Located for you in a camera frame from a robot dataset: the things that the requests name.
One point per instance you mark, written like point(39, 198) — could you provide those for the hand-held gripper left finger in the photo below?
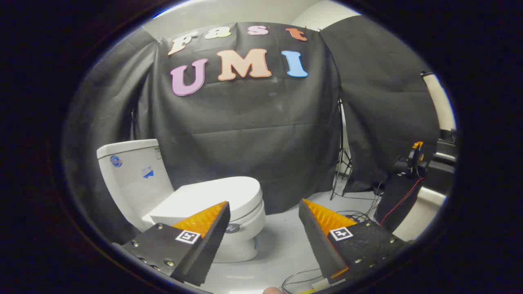
point(204, 249)

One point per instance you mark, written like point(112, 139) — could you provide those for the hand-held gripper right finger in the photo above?
point(316, 241)

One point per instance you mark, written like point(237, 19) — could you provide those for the white toilet lid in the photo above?
point(212, 194)

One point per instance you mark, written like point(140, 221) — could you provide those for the white ceramic toilet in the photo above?
point(130, 179)

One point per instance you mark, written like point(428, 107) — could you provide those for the dark cloth covered table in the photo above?
point(395, 202)

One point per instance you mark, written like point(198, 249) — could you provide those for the black tripod light stand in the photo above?
point(341, 139)

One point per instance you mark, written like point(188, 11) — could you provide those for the orange and black spare gripper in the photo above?
point(414, 160)

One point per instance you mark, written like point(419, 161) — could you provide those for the black backdrop cloth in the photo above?
point(253, 130)

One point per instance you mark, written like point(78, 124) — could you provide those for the dark equipment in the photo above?
point(441, 171)

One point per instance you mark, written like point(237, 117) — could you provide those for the white cylindrical post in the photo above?
point(441, 106)

